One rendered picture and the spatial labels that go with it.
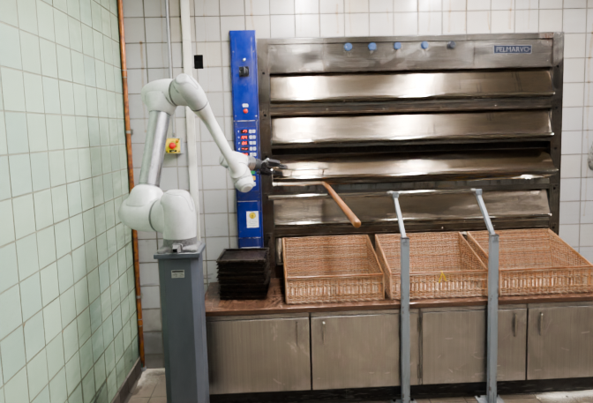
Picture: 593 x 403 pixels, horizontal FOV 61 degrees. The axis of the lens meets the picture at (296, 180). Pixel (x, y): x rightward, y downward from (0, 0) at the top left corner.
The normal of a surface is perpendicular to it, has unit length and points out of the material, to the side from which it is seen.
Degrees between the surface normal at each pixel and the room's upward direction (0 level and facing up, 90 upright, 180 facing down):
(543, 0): 90
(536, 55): 90
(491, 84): 70
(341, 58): 90
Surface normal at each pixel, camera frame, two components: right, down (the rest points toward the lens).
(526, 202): 0.03, -0.24
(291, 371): 0.04, 0.11
